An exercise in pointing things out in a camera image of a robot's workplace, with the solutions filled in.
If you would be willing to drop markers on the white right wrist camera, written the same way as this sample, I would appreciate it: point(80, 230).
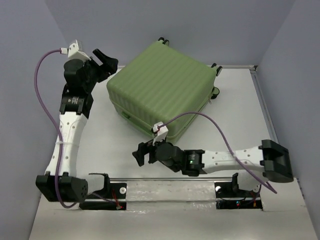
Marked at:
point(160, 132)

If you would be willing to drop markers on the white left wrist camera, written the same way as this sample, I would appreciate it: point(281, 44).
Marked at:
point(75, 51)

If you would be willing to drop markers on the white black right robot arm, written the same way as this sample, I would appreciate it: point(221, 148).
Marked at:
point(266, 163)

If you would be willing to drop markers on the green hard-shell suitcase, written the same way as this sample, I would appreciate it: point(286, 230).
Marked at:
point(164, 85)

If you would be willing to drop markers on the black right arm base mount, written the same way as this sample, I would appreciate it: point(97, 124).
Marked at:
point(228, 196)

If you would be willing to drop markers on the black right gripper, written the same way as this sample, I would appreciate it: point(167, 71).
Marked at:
point(144, 148)

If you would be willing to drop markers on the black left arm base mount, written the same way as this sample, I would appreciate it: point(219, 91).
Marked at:
point(112, 197)

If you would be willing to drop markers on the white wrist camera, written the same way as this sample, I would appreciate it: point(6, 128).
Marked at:
point(75, 51)
point(160, 132)

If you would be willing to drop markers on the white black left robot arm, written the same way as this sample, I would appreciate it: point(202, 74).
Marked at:
point(60, 182)

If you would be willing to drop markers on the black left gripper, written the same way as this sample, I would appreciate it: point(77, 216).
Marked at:
point(110, 64)

